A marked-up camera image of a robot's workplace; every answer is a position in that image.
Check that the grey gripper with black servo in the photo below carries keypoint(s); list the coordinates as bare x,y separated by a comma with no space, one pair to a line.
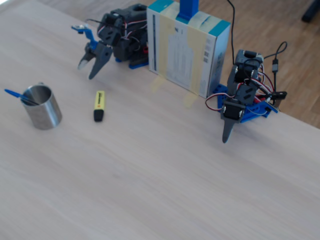
232,113

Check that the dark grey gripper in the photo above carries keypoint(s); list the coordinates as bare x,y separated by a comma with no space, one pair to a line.
102,53

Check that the blue capped ballpoint pen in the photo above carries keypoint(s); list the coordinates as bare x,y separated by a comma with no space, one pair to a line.
12,93

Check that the black and blue arm base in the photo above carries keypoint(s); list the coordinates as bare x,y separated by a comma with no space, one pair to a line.
137,65

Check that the silver metal cup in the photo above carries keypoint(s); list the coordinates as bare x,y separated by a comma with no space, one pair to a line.
46,116

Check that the yellow Stabilo Boss highlighter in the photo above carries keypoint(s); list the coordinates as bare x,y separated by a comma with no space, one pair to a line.
99,102

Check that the beige masking tape strip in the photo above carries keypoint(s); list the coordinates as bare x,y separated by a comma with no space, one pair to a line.
165,45
200,75

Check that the white and teal cardboard box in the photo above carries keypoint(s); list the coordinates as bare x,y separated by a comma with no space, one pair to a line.
180,55

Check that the black furniture foot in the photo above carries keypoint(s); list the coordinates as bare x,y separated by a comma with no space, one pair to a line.
311,12

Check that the wrist camera on blue bracket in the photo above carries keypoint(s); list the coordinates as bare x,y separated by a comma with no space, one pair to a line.
88,33

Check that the blue perforated arm base plate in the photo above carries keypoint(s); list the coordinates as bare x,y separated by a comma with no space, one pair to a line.
255,110

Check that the dark grey robot arm without camera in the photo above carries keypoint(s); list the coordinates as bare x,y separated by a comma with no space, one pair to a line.
246,93

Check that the dark grey robot arm with camera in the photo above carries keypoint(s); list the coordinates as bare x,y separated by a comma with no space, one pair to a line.
130,22

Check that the blue plastic post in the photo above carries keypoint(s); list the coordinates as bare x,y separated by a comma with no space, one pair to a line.
187,10

